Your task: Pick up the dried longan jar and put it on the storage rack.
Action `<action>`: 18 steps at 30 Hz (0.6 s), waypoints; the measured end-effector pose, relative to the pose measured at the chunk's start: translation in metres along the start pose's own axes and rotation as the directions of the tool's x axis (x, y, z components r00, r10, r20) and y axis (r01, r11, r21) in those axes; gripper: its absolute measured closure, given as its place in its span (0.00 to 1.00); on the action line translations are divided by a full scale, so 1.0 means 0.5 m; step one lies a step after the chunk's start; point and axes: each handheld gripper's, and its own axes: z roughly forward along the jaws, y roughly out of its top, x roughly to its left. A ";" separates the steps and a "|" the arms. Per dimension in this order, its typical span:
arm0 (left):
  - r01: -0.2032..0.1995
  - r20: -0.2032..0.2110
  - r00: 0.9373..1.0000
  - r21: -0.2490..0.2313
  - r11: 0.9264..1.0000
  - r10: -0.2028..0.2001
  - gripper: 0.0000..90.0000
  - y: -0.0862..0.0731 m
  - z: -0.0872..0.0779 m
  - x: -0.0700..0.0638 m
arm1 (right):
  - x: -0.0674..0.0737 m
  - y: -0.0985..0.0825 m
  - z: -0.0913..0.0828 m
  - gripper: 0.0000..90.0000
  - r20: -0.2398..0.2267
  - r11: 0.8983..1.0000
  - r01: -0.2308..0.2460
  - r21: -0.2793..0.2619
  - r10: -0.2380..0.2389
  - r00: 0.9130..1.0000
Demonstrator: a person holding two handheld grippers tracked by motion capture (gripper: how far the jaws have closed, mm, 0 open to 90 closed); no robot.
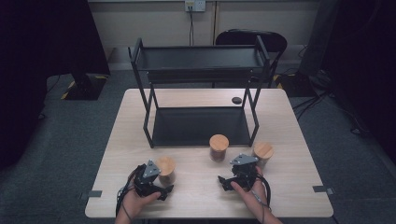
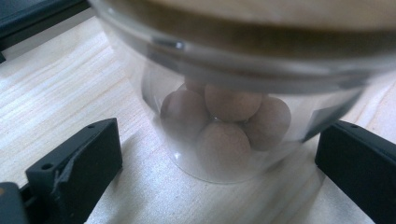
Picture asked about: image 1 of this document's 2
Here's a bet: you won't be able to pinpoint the hand-held gripper cable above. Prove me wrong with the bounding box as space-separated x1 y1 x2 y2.
251 173 273 224
115 164 145 222

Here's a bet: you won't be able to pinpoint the person's left hand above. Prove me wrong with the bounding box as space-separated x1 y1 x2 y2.
120 186 163 219

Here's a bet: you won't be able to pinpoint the grey table clamp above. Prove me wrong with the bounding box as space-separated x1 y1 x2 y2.
79 189 104 201
312 185 336 196

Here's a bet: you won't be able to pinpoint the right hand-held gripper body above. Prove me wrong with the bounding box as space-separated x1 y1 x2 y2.
229 153 260 191

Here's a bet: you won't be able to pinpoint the white wall socket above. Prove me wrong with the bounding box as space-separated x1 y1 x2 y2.
184 0 207 13

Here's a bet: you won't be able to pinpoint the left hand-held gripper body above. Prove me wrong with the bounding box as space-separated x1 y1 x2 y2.
133 159 163 199

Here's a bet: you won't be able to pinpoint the person's right hand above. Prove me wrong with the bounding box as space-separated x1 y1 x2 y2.
230 165 269 217

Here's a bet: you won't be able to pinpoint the glass jar with red contents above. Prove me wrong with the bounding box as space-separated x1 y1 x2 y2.
208 133 231 163

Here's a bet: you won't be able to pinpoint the black wall socket cable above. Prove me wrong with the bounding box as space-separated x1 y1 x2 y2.
188 5 195 48

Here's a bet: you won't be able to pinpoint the black metal shelf rack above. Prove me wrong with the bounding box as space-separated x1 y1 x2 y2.
127 35 272 149

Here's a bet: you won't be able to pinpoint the black chair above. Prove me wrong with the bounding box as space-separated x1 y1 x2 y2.
212 28 289 90

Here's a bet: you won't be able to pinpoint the dark curtain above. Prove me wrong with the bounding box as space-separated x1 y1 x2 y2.
321 0 396 163
0 0 111 172

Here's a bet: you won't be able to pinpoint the black floor cables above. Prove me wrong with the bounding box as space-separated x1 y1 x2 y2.
291 69 373 137

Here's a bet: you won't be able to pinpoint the glass jar with pale contents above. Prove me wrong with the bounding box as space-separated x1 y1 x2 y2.
155 155 177 188

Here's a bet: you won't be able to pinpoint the glass jar with wooden lid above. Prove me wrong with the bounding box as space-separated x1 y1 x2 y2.
252 141 276 170

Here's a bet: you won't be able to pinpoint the left hand-held gripper cable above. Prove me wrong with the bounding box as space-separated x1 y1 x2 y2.
115 164 145 222

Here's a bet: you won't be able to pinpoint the grey upright panel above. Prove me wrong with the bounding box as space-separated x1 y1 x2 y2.
298 0 341 77

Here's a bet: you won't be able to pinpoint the right hand-held gripper cable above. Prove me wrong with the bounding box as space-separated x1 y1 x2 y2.
251 173 273 224

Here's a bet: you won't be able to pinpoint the black stand base yellow stripes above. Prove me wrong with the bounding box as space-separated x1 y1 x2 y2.
60 72 109 102
273 72 316 98

